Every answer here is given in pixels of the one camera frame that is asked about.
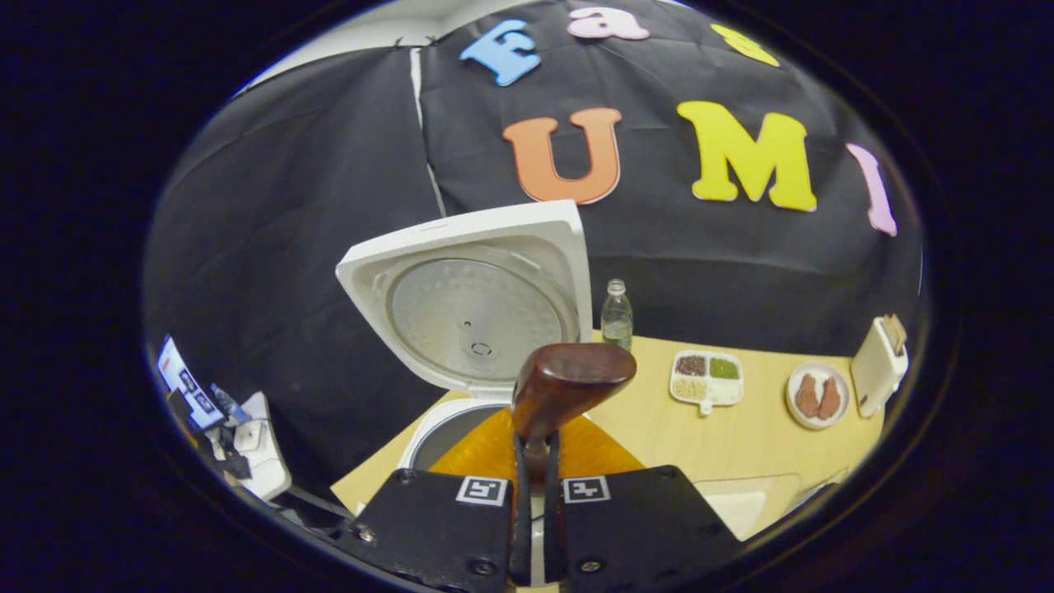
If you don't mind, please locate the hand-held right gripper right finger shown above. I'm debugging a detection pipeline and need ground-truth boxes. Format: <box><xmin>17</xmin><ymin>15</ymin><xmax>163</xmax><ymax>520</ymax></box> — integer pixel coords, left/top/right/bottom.
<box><xmin>542</xmin><ymin>412</ymin><xmax>743</xmax><ymax>593</ymax></box>

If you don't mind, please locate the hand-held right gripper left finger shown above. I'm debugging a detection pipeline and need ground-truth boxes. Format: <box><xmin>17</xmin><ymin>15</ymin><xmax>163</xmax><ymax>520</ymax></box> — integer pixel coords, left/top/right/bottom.
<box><xmin>333</xmin><ymin>408</ymin><xmax>534</xmax><ymax>593</ymax></box>

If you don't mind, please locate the dark wooden spoon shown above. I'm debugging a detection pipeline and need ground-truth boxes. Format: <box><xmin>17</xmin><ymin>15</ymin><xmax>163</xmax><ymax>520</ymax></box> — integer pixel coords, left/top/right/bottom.
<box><xmin>511</xmin><ymin>342</ymin><xmax>639</xmax><ymax>497</ymax></box>

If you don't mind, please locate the white rice cooker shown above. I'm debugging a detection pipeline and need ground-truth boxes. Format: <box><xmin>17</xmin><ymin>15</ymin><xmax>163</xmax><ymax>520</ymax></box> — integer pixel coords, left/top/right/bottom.
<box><xmin>336</xmin><ymin>200</ymin><xmax>595</xmax><ymax>475</ymax></box>

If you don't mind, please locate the cream rectangular tray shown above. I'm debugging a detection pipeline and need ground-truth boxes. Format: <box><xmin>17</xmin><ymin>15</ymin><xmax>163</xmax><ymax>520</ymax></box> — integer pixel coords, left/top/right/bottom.
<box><xmin>692</xmin><ymin>473</ymin><xmax>804</xmax><ymax>542</ymax></box>

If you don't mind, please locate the clear plastic water bottle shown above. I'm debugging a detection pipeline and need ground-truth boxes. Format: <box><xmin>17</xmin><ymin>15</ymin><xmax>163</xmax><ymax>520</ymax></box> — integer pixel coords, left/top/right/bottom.
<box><xmin>600</xmin><ymin>278</ymin><xmax>635</xmax><ymax>353</ymax></box>

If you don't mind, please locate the white divided grain dish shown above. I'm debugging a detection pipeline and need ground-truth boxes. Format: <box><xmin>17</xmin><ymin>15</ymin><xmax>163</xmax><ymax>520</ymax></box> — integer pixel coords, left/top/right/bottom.
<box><xmin>669</xmin><ymin>350</ymin><xmax>745</xmax><ymax>416</ymax></box>

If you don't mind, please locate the round white plate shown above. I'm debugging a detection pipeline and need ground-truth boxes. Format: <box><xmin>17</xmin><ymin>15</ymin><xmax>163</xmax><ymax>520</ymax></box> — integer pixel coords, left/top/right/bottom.
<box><xmin>786</xmin><ymin>362</ymin><xmax>851</xmax><ymax>432</ymax></box>

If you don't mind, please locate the small blue-capped bottle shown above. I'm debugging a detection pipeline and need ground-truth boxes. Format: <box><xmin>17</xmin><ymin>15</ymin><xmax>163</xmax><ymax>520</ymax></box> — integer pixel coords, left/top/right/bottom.
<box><xmin>209</xmin><ymin>382</ymin><xmax>250</xmax><ymax>423</ymax></box>

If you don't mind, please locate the white toaster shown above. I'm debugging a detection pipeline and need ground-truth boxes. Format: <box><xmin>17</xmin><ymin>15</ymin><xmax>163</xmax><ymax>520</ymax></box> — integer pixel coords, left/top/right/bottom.
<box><xmin>851</xmin><ymin>323</ymin><xmax>910</xmax><ymax>418</ymax></box>

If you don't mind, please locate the black backdrop cloth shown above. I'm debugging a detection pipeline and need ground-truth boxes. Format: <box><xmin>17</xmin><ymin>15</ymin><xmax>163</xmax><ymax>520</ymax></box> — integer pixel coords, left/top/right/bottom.
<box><xmin>144</xmin><ymin>0</ymin><xmax>925</xmax><ymax>497</ymax></box>

